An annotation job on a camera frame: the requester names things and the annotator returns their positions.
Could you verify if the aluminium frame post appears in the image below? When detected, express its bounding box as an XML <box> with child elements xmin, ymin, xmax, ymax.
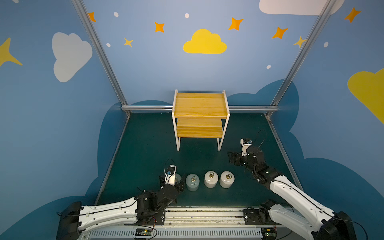
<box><xmin>267</xmin><ymin>0</ymin><xmax>337</xmax><ymax>119</ymax></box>
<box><xmin>72</xmin><ymin>0</ymin><xmax>128</xmax><ymax>107</ymax></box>

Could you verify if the right controller board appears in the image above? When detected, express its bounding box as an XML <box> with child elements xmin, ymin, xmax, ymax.
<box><xmin>261</xmin><ymin>228</ymin><xmax>277</xmax><ymax>240</ymax></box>

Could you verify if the wooden two-tier shelf white frame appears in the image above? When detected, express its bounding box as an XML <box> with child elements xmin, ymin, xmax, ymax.
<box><xmin>172</xmin><ymin>90</ymin><xmax>230</xmax><ymax>151</ymax></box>

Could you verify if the white tea canister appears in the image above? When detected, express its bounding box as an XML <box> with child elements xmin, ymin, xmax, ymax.
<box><xmin>219</xmin><ymin>171</ymin><xmax>235</xmax><ymax>189</ymax></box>
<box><xmin>204</xmin><ymin>171</ymin><xmax>219</xmax><ymax>189</ymax></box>

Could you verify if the left aluminium frame post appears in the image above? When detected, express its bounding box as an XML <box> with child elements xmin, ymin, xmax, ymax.
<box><xmin>72</xmin><ymin>0</ymin><xmax>128</xmax><ymax>107</ymax></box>

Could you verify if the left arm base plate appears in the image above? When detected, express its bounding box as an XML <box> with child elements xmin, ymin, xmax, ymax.
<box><xmin>125</xmin><ymin>210</ymin><xmax>166</xmax><ymax>227</ymax></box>

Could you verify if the controller board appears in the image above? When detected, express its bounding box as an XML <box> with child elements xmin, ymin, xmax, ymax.
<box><xmin>134</xmin><ymin>228</ymin><xmax>154</xmax><ymax>240</ymax></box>
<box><xmin>261</xmin><ymin>228</ymin><xmax>277</xmax><ymax>240</ymax></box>

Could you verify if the left controller board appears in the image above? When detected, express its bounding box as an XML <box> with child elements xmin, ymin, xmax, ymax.
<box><xmin>134</xmin><ymin>228</ymin><xmax>154</xmax><ymax>240</ymax></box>

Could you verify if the rear aluminium frame bar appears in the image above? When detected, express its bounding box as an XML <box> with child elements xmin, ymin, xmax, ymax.
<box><xmin>122</xmin><ymin>105</ymin><xmax>279</xmax><ymax>112</ymax></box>

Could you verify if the right aluminium frame post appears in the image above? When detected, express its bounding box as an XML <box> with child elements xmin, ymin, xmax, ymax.
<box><xmin>267</xmin><ymin>0</ymin><xmax>337</xmax><ymax>119</ymax></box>

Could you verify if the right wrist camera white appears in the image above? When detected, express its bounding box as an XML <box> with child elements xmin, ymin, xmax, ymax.
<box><xmin>240</xmin><ymin>138</ymin><xmax>253</xmax><ymax>157</ymax></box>

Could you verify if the grey-blue tea canister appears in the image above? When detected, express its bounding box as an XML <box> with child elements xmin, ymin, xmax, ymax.
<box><xmin>175</xmin><ymin>173</ymin><xmax>182</xmax><ymax>186</ymax></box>
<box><xmin>186</xmin><ymin>174</ymin><xmax>200</xmax><ymax>192</ymax></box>

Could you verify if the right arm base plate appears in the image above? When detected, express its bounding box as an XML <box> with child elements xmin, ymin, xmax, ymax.
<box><xmin>242</xmin><ymin>208</ymin><xmax>279</xmax><ymax>226</ymax></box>

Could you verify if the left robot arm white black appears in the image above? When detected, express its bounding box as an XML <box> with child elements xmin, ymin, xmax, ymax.
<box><xmin>56</xmin><ymin>177</ymin><xmax>185</xmax><ymax>240</ymax></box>

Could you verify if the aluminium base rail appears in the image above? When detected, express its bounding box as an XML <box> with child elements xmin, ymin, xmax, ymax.
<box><xmin>79</xmin><ymin>207</ymin><xmax>305</xmax><ymax>240</ymax></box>

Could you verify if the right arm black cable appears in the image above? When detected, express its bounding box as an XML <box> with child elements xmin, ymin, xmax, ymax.
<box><xmin>251</xmin><ymin>129</ymin><xmax>269</xmax><ymax>151</ymax></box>

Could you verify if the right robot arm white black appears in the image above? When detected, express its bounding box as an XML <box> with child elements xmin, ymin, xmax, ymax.
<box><xmin>228</xmin><ymin>146</ymin><xmax>357</xmax><ymax>240</ymax></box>

